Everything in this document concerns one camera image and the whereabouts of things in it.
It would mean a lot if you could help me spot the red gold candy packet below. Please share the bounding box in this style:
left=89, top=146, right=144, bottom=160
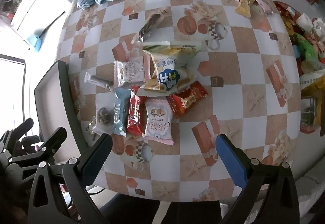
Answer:
left=166, top=81, right=208, bottom=118

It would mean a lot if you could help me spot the yellow white chips bag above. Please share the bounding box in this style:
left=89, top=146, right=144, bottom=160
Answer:
left=137, top=45, right=201, bottom=97

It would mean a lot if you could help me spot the white cardboard box tray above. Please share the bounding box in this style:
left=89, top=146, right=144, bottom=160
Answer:
left=34, top=60, right=89, bottom=163

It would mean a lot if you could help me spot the pink crispy crackers packet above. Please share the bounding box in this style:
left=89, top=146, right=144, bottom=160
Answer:
left=144, top=98, right=174, bottom=146

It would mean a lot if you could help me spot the red snack bar packet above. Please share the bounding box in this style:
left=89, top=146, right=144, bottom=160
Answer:
left=127, top=86, right=145, bottom=138

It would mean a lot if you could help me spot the clear packet dark jerky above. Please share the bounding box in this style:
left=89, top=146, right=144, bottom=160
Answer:
left=131, top=8, right=167, bottom=45

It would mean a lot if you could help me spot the small clear nut packet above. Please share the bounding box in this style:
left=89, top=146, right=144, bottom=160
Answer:
left=85, top=107, right=114, bottom=141

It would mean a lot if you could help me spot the light blue snack bar packet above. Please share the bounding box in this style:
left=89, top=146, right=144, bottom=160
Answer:
left=112, top=88, right=131, bottom=136

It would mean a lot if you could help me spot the clear wrapped grey stick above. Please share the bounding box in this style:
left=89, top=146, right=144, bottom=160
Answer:
left=84, top=72, right=114, bottom=92

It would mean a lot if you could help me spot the pink crackers packet upper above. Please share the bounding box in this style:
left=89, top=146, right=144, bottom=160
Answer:
left=114, top=55, right=151, bottom=88

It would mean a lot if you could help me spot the blue dustpan with handle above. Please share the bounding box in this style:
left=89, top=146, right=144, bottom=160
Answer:
left=25, top=12, right=66, bottom=52

